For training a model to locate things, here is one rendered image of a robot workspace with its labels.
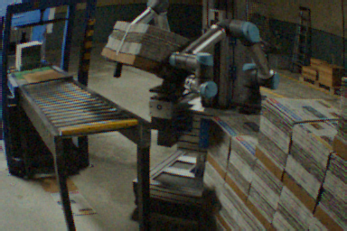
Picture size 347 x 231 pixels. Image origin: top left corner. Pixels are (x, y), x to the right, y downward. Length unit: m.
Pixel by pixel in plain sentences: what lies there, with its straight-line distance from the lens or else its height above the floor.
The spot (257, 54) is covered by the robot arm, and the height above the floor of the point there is 1.15.
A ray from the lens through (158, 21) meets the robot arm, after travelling 2.76.
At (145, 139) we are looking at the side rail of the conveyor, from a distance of 2.12.
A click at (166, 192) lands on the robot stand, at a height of 0.20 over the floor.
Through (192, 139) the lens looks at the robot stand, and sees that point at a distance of 2.70.
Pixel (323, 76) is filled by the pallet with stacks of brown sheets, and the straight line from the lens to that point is 8.16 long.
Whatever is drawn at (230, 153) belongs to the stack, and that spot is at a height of 0.75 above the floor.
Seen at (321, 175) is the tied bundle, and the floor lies 0.97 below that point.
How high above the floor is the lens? 1.42
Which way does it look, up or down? 16 degrees down
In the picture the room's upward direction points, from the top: 3 degrees clockwise
